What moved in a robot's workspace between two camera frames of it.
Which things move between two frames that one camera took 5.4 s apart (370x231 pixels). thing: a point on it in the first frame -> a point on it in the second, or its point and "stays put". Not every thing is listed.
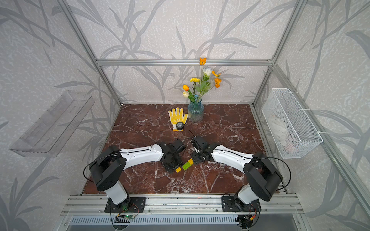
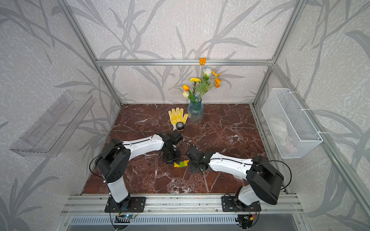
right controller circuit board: x=245 y=219 stays put
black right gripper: x=195 y=160 -> x=190 y=165
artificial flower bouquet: x=201 y=85 stays put
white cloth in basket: x=279 y=128 stays put
